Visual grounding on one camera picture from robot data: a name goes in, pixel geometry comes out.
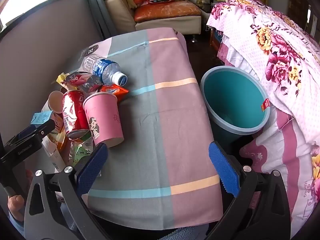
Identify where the striped pink grey tablecloth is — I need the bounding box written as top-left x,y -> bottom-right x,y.
54,27 -> 224,230

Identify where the clear plastic water bottle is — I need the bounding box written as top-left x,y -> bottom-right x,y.
79,54 -> 128,86

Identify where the small blue carton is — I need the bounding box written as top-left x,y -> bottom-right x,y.
30,111 -> 54,128

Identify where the silver red wrapper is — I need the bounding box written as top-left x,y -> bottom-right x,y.
61,71 -> 102,93

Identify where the person's left hand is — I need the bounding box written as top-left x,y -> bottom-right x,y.
8,194 -> 25,222

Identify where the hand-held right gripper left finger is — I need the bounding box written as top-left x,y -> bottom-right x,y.
24,142 -> 110,240

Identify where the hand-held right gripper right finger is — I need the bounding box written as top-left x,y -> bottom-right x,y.
206,141 -> 292,240

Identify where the grey blue curtain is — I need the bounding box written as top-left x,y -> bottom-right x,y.
85,0 -> 113,37

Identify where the white cardboard box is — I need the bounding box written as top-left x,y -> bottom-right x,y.
41,135 -> 67,173

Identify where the blue grey cloth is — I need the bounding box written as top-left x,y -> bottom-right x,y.
160,226 -> 208,240

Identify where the orange snack packet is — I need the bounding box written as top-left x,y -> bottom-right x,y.
99,84 -> 130,103

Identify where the cream leather sofa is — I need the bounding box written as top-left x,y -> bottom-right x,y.
100,0 -> 202,43

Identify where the pink floral blanket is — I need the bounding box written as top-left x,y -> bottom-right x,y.
206,0 -> 320,238

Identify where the orange seat cushion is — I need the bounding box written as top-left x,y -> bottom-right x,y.
134,1 -> 202,23

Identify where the red soda can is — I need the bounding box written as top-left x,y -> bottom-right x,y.
62,90 -> 90,140

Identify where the white paper cup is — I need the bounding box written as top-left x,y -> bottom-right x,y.
41,91 -> 65,114

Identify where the person's left forearm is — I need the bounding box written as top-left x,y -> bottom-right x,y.
9,211 -> 30,235

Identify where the green pastry packet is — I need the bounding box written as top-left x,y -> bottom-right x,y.
67,131 -> 102,178

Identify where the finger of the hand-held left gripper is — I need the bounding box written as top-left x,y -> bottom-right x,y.
17,119 -> 56,143

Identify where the pink paper cup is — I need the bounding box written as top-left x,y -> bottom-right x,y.
82,92 -> 125,148

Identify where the teal plastic waste bin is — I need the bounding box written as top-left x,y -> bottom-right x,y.
199,66 -> 271,153

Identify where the orange white bread packet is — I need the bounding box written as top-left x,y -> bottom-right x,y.
47,112 -> 68,153

